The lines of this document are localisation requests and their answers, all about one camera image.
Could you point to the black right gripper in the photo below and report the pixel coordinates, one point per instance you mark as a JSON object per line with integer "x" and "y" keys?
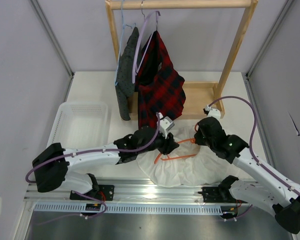
{"x": 198, "y": 141}

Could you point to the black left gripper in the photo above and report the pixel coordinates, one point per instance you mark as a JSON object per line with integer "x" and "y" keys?
{"x": 168, "y": 145}

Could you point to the orange hanger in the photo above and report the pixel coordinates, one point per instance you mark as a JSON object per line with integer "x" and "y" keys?
{"x": 187, "y": 146}

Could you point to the white pleated skirt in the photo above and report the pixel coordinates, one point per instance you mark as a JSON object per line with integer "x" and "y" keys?
{"x": 204, "y": 168}

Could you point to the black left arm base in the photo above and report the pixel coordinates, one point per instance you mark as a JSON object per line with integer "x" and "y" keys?
{"x": 105, "y": 193}

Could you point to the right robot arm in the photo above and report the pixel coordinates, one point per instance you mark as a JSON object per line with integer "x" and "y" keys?
{"x": 279, "y": 196}

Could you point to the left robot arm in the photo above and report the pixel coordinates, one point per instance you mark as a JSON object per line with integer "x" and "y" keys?
{"x": 59, "y": 168}

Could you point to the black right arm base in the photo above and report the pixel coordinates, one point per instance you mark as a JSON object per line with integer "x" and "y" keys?
{"x": 215, "y": 194}

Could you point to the light blue hanger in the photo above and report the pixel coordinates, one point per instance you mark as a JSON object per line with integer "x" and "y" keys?
{"x": 123, "y": 27}

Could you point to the wooden clothes rack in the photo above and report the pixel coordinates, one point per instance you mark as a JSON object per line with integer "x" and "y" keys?
{"x": 197, "y": 92}

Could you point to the red black plaid garment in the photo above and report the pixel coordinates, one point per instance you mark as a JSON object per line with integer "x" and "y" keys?
{"x": 158, "y": 85}

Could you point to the dark grey dotted garment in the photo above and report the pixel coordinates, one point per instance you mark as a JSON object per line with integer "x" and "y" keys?
{"x": 124, "y": 87}

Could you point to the white plastic basket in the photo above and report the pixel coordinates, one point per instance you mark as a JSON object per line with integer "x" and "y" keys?
{"x": 80, "y": 125}

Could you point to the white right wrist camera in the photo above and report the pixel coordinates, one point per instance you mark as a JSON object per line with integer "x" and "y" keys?
{"x": 212, "y": 112}

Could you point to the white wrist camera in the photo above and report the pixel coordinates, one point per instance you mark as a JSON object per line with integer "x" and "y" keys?
{"x": 212, "y": 112}
{"x": 165, "y": 124}

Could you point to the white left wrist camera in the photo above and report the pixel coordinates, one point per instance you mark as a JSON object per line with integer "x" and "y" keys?
{"x": 165, "y": 124}

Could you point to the aluminium mounting rail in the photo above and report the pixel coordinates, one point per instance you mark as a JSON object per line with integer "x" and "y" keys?
{"x": 129, "y": 191}

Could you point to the slotted cable duct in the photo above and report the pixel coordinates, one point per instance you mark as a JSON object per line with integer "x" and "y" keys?
{"x": 126, "y": 208}

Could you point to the aluminium frame post right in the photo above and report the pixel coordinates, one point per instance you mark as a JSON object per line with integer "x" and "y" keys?
{"x": 288, "y": 4}

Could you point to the aluminium frame post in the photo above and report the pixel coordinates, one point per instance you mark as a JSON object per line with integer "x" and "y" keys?
{"x": 288, "y": 4}
{"x": 51, "y": 35}

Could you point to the aluminium frame post left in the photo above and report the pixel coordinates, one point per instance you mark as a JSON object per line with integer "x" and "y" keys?
{"x": 51, "y": 35}

